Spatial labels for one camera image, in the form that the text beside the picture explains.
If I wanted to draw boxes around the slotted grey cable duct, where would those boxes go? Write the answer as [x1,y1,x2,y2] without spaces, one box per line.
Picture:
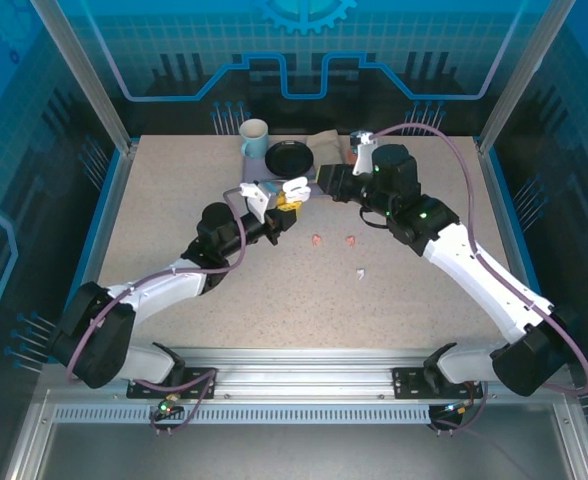
[53,405,433,425]

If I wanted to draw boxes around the beige folded cloth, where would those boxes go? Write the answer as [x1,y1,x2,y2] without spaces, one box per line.
[306,128,348,174]

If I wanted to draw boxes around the aluminium frame post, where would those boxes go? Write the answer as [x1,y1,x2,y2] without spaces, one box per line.
[476,0,578,154]
[28,0,138,156]

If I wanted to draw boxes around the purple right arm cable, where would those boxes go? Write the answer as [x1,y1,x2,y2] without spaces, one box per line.
[371,122,588,436]

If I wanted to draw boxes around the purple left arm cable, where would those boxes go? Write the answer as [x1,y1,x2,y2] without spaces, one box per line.
[66,187,248,437]

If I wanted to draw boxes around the aluminium frame beam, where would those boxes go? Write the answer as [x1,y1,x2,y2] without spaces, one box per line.
[38,347,575,407]

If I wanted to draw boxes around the black round plate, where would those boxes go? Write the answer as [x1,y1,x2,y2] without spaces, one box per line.
[265,139,316,177]

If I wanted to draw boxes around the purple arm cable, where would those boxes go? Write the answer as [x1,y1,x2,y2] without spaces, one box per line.
[371,122,588,436]
[66,187,248,437]

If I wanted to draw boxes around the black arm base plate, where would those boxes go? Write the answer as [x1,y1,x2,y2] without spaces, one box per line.
[391,366,481,401]
[126,366,219,401]

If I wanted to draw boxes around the aluminium side rail blue trim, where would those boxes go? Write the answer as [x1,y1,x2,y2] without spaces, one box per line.
[57,139,143,364]
[473,139,566,364]

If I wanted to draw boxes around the white earbud charging case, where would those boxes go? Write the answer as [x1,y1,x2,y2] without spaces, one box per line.
[280,176,311,203]

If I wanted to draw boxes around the lavender place mat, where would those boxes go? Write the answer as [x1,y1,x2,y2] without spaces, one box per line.
[242,154,325,197]

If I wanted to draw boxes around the blue ceramic mug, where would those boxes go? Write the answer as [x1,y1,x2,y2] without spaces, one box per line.
[237,118,270,159]

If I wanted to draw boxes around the grey metal base tray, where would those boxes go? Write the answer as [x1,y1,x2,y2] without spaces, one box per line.
[3,389,588,480]

